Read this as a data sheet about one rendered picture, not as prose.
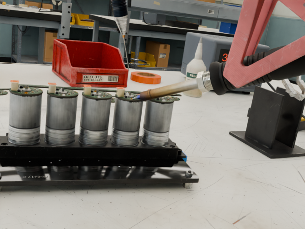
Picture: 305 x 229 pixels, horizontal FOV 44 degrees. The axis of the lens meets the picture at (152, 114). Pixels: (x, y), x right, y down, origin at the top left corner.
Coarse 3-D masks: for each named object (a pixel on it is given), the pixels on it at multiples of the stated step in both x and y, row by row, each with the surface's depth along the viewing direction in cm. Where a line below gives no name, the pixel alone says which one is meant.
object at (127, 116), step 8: (128, 96) 32; (120, 104) 31; (128, 104) 31; (136, 104) 31; (120, 112) 31; (128, 112) 31; (136, 112) 31; (120, 120) 31; (128, 120) 31; (136, 120) 32; (112, 128) 32; (120, 128) 32; (128, 128) 32; (136, 128) 32; (112, 136) 32; (120, 136) 32; (128, 136) 32; (136, 136) 32; (120, 144) 32; (128, 144) 32; (136, 144) 33
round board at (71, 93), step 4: (56, 88) 30; (48, 92) 30; (56, 92) 29; (68, 92) 30; (72, 92) 31; (76, 92) 31; (56, 96) 29; (60, 96) 29; (64, 96) 29; (68, 96) 29; (72, 96) 29; (76, 96) 30
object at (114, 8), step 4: (112, 0) 26; (116, 0) 26; (120, 0) 26; (124, 0) 26; (112, 4) 27; (116, 4) 26; (120, 4) 26; (124, 4) 27; (112, 8) 27; (116, 8) 27; (120, 8) 27; (124, 8) 27; (116, 12) 27; (120, 12) 27; (124, 12) 27; (116, 16) 27; (120, 16) 27
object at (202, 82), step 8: (200, 72) 28; (208, 72) 27; (192, 80) 28; (200, 80) 27; (208, 80) 27; (160, 88) 29; (168, 88) 29; (176, 88) 28; (184, 88) 28; (192, 88) 28; (200, 88) 27; (208, 88) 27; (144, 96) 30; (152, 96) 30; (160, 96) 29
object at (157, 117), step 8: (152, 104) 32; (160, 104) 32; (168, 104) 32; (152, 112) 32; (160, 112) 32; (168, 112) 32; (144, 120) 33; (152, 120) 32; (160, 120) 32; (168, 120) 33; (144, 128) 33; (152, 128) 32; (160, 128) 32; (168, 128) 33; (144, 136) 33; (152, 136) 33; (160, 136) 33; (168, 136) 34; (152, 144) 33; (160, 144) 33
